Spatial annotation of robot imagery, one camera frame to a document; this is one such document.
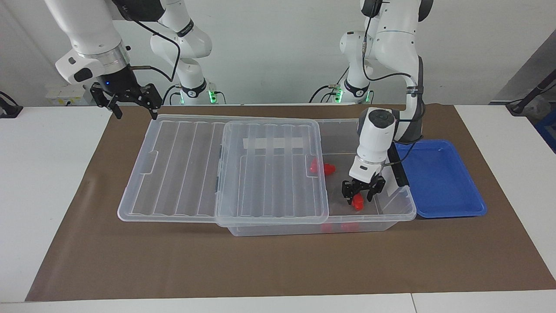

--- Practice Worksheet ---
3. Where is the clear plastic storage box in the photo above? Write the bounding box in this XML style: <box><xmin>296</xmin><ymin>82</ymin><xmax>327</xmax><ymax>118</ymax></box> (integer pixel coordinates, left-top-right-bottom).
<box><xmin>216</xmin><ymin>117</ymin><xmax>417</xmax><ymax>237</ymax></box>

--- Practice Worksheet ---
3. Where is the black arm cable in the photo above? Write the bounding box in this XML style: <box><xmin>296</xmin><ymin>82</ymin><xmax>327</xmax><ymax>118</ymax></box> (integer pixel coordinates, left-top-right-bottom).
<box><xmin>361</xmin><ymin>0</ymin><xmax>424</xmax><ymax>168</ymax></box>
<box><xmin>117</xmin><ymin>3</ymin><xmax>181</xmax><ymax>83</ymax></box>

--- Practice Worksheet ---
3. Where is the brown paper table mat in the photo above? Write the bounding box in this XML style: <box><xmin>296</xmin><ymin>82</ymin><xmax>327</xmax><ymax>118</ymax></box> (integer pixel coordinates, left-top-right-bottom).
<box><xmin>25</xmin><ymin>103</ymin><xmax>556</xmax><ymax>302</ymax></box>

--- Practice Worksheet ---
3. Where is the black clamp mount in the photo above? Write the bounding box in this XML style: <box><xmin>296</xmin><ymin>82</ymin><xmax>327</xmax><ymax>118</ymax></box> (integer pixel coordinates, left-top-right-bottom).
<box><xmin>0</xmin><ymin>90</ymin><xmax>23</xmax><ymax>119</ymax></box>

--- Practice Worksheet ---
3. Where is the black tripod stand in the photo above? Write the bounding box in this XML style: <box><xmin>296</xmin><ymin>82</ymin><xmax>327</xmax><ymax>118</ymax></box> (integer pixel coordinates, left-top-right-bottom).
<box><xmin>506</xmin><ymin>69</ymin><xmax>556</xmax><ymax>116</ymax></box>

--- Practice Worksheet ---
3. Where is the blue plastic tray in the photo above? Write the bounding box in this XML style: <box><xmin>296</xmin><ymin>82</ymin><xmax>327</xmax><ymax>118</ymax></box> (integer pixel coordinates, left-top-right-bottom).
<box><xmin>394</xmin><ymin>139</ymin><xmax>488</xmax><ymax>219</ymax></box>

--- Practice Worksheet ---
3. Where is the black left base cable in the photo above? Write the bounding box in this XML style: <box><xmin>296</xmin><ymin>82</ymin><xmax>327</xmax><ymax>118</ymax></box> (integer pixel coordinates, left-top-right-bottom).
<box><xmin>309</xmin><ymin>84</ymin><xmax>344</xmax><ymax>104</ymax></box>

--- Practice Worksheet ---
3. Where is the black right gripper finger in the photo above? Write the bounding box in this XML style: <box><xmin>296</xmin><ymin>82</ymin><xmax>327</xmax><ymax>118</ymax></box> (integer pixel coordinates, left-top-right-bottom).
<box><xmin>140</xmin><ymin>83</ymin><xmax>163</xmax><ymax>120</ymax></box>
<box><xmin>90</xmin><ymin>83</ymin><xmax>124</xmax><ymax>119</ymax></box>

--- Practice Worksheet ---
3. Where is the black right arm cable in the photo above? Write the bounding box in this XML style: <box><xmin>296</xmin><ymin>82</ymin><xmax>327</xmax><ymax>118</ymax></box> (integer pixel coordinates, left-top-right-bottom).
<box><xmin>117</xmin><ymin>3</ymin><xmax>181</xmax><ymax>83</ymax></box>

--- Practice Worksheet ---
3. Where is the black base cable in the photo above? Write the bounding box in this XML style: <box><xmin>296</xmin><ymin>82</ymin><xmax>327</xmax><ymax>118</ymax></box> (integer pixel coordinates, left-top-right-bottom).
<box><xmin>309</xmin><ymin>84</ymin><xmax>344</xmax><ymax>104</ymax></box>
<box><xmin>161</xmin><ymin>85</ymin><xmax>181</xmax><ymax>105</ymax></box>

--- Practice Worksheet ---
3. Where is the white power strip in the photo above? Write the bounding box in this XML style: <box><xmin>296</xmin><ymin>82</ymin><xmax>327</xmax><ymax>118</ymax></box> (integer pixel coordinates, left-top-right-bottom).
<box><xmin>46</xmin><ymin>85</ymin><xmax>93</xmax><ymax>107</ymax></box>

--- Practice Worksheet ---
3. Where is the blue crate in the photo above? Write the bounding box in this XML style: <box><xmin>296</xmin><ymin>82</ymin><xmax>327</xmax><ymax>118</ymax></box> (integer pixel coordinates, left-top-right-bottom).
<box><xmin>535</xmin><ymin>117</ymin><xmax>556</xmax><ymax>153</ymax></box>

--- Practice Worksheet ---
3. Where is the clear ribbed plastic lid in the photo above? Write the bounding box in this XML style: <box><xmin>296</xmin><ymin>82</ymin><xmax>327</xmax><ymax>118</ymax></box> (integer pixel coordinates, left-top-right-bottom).
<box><xmin>117</xmin><ymin>114</ymin><xmax>330</xmax><ymax>227</ymax></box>

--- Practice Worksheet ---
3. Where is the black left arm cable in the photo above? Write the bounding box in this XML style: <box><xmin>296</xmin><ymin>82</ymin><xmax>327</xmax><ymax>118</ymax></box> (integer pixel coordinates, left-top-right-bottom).
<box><xmin>361</xmin><ymin>0</ymin><xmax>424</xmax><ymax>168</ymax></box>

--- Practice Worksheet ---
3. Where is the black box handle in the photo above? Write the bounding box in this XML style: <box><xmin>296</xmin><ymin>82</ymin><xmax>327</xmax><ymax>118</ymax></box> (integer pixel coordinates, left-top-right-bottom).
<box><xmin>389</xmin><ymin>143</ymin><xmax>410</xmax><ymax>187</ymax></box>

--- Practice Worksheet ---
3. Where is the black right base cable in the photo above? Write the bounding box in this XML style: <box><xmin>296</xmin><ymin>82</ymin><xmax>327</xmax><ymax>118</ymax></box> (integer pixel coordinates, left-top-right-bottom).
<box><xmin>161</xmin><ymin>85</ymin><xmax>181</xmax><ymax>105</ymax></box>

